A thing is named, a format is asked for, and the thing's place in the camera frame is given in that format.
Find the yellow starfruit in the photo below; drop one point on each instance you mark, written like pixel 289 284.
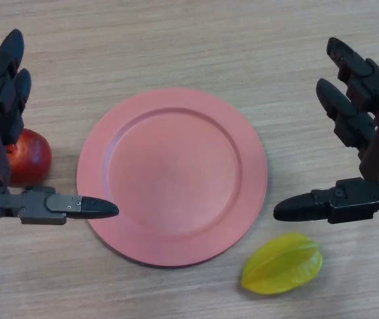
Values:
pixel 282 266

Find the pink round plate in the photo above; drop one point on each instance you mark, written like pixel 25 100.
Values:
pixel 173 179

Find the red apple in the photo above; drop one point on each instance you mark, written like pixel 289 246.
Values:
pixel 30 159

